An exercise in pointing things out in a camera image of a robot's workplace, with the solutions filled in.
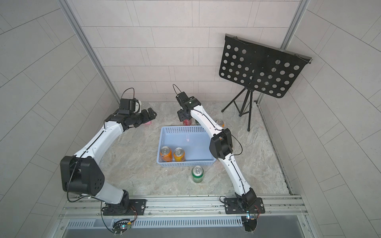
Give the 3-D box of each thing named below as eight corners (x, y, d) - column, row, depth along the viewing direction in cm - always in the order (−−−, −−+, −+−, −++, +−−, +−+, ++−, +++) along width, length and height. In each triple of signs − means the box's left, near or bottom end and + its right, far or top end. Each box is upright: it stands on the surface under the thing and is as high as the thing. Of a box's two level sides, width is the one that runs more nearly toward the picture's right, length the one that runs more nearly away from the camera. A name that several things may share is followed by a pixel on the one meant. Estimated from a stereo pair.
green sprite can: (192, 183, 80) (191, 176, 72) (192, 172, 84) (191, 165, 75) (203, 183, 80) (203, 176, 72) (202, 172, 84) (203, 165, 76)
